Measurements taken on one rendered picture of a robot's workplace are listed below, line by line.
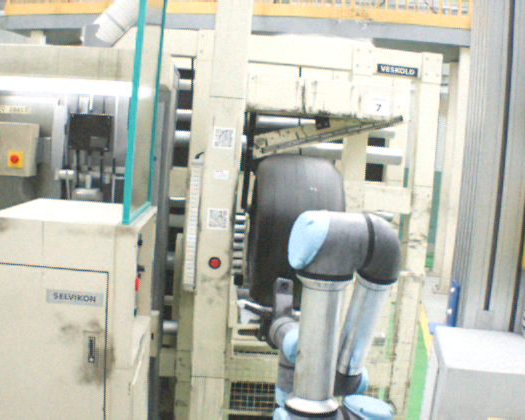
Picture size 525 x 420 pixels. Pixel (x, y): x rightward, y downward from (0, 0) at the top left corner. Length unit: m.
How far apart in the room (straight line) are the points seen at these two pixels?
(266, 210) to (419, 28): 5.75
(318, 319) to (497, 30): 0.66
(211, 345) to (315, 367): 1.15
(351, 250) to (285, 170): 1.02
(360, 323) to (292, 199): 0.84
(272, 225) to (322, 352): 0.91
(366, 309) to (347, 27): 6.49
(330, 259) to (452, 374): 0.51
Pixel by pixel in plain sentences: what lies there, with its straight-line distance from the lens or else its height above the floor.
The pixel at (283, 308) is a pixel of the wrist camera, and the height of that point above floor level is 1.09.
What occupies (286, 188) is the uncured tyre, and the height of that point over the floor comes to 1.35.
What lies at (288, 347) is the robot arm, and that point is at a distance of 1.47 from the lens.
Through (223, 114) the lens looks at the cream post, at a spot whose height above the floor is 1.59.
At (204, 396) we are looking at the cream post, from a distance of 2.53.
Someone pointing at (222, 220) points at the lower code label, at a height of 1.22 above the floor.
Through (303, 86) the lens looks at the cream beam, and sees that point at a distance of 2.65.
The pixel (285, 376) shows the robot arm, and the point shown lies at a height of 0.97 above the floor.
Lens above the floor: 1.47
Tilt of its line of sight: 5 degrees down
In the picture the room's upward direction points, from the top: 4 degrees clockwise
